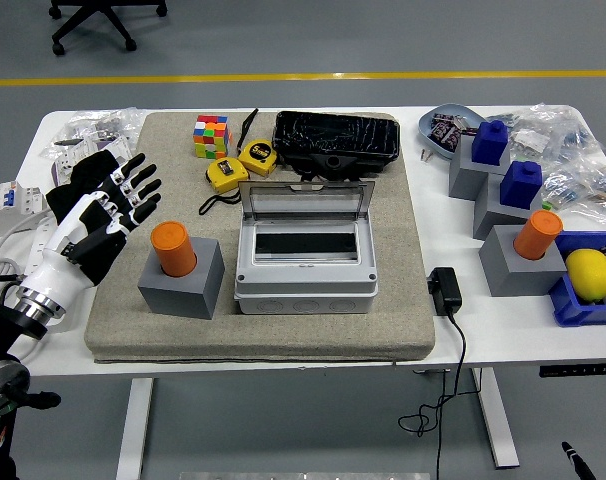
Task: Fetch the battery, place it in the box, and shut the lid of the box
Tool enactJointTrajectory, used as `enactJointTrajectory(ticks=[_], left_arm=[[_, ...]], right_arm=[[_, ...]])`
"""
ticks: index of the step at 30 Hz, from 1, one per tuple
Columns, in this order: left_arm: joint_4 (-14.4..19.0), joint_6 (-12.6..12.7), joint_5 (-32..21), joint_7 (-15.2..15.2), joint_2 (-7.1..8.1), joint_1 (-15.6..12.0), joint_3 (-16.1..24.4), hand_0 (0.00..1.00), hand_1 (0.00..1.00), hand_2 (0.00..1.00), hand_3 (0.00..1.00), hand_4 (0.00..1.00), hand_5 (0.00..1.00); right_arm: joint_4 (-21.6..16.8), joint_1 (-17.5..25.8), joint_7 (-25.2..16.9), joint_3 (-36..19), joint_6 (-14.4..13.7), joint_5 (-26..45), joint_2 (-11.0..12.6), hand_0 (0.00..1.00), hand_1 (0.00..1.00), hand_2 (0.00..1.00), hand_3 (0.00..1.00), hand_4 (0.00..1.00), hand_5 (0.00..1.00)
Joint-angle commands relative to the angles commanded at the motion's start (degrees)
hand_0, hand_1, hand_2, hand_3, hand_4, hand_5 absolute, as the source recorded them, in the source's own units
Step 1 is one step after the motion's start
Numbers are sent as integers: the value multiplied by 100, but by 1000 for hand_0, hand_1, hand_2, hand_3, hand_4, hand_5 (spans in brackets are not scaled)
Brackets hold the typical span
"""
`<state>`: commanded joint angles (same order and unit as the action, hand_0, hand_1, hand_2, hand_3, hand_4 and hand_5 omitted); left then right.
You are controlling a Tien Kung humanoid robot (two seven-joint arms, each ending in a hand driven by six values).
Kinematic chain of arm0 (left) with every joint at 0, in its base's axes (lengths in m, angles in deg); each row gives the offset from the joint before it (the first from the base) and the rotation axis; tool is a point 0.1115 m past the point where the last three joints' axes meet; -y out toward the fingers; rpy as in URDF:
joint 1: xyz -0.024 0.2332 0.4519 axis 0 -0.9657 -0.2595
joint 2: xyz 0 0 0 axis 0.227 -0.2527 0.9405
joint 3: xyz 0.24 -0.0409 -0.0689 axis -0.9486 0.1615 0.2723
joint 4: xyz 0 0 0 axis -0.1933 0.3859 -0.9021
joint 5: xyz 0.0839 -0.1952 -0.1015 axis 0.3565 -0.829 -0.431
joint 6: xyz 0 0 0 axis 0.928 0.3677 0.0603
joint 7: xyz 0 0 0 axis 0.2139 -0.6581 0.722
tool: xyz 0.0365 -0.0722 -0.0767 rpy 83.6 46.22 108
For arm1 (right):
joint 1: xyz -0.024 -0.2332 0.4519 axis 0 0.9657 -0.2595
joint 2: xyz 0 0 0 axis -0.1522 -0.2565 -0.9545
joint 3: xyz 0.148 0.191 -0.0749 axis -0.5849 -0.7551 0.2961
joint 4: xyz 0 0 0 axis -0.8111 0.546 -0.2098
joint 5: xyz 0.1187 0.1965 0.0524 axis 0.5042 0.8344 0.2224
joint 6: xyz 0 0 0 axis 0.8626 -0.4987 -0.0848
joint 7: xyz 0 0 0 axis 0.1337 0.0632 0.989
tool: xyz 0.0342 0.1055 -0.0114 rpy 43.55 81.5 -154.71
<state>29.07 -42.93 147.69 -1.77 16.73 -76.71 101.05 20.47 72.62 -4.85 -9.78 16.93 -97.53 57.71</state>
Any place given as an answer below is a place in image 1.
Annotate yellow tape measure, small label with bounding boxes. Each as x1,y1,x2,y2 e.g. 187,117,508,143
198,156,251,216

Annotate white table leg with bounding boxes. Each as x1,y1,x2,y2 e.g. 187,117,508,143
470,367,521,470
115,377,155,480

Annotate plain grey block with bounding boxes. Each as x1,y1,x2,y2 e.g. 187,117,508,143
472,172,544,241
448,134,512,202

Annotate white circuit breaker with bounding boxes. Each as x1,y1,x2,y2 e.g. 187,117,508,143
0,180,49,237

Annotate grey electrical box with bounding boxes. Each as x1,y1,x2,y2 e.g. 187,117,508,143
232,179,380,316

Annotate blue-grey dish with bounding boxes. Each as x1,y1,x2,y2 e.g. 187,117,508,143
417,103,487,161

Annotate black adapter cord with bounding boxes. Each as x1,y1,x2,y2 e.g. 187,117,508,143
398,309,468,480

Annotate black cloth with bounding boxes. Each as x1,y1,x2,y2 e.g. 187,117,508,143
45,151,129,226

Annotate black office chair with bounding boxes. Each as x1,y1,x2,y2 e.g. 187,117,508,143
48,0,168,56

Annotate blue plastic block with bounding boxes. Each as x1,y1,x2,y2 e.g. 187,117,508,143
471,119,510,166
499,159,543,210

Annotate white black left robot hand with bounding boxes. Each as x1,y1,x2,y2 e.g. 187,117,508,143
16,152,163,309

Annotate blue storage bin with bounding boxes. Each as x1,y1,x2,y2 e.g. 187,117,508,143
547,230,606,329

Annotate orange cylinder battery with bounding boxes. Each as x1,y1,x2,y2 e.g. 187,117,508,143
150,220,198,278
512,209,564,261

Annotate grey-brown mat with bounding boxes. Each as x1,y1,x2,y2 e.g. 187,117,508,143
83,110,437,365

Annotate large colourful puzzle cube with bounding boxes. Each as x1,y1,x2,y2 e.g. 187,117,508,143
192,114,232,160

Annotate yellow tape measure, black face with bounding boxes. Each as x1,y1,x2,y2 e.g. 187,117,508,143
236,107,278,176

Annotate clear bag of parts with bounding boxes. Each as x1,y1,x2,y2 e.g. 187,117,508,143
40,107,147,161
540,162,606,229
502,103,606,164

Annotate black power adapter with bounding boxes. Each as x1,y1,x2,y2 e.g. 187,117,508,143
426,266,464,317

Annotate black table control panel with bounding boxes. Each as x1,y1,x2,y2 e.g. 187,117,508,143
538,362,606,379

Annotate yellow lemon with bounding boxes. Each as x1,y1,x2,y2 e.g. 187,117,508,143
565,248,606,303

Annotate white socket plate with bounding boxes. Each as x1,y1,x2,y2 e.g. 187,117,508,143
51,146,92,184

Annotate dark wrapped packets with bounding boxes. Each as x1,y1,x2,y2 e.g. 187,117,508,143
429,112,477,150

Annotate white power strip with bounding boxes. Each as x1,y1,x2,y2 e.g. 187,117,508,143
20,212,83,332

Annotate grey block with round hole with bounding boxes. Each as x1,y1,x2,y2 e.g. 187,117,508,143
136,237,226,321
478,224,569,299

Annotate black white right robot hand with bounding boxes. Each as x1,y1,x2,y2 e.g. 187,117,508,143
561,441,597,480

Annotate black glossy case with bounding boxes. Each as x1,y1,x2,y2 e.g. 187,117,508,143
271,110,402,184

